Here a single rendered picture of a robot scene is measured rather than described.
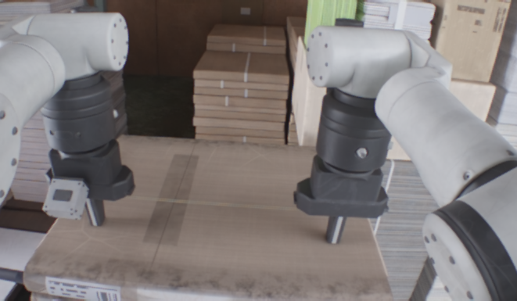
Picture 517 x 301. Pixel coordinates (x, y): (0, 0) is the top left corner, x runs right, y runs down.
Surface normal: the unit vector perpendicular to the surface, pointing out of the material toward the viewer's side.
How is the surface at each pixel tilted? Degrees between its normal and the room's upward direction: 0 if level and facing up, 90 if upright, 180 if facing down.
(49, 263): 0
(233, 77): 88
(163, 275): 0
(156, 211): 0
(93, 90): 45
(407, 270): 90
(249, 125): 90
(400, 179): 90
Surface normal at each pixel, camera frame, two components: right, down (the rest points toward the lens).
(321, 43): -0.96, 0.07
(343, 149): -0.48, 0.39
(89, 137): 0.62, 0.40
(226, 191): 0.06, -0.88
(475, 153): -0.47, -0.56
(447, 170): -0.88, -0.15
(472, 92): -0.03, 0.48
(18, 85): 0.91, -0.42
